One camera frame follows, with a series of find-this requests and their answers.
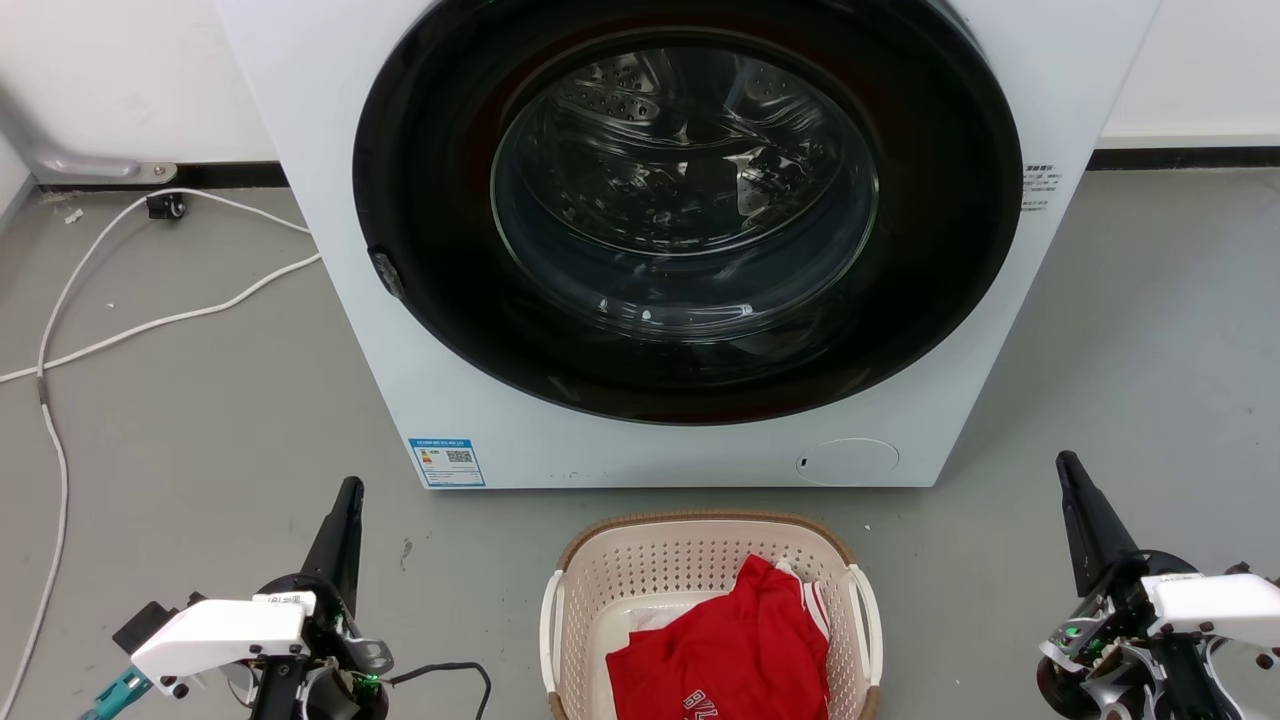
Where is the white front-load washing machine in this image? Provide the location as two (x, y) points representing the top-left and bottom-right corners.
(214, 0), (1164, 491)

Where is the round white filter cover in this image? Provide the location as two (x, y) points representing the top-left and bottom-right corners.
(795, 438), (901, 487)

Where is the red sports jersey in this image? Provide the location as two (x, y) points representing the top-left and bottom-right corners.
(605, 554), (832, 720)

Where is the black round washer door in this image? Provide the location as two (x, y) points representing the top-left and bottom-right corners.
(352, 0), (1025, 426)

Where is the beige plastic laundry basket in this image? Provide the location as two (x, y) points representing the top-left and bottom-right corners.
(539, 511), (885, 720)

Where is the thick white floor cable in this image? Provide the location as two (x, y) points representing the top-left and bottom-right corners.
(0, 253), (323, 386)

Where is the thin white floor cable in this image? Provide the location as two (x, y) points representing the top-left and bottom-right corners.
(0, 187), (313, 701)

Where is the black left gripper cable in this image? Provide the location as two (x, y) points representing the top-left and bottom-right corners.
(384, 661), (494, 720)

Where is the teal plastic connector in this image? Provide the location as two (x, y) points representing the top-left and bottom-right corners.
(82, 667), (153, 720)

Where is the grey metal floor bracket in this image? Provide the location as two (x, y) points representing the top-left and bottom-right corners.
(0, 88), (180, 187)

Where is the blue energy label sticker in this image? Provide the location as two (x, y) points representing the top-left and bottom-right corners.
(408, 437), (487, 489)

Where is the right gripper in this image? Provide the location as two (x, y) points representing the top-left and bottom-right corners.
(1036, 451), (1223, 720)

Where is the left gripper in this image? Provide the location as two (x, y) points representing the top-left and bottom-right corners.
(250, 477), (395, 720)

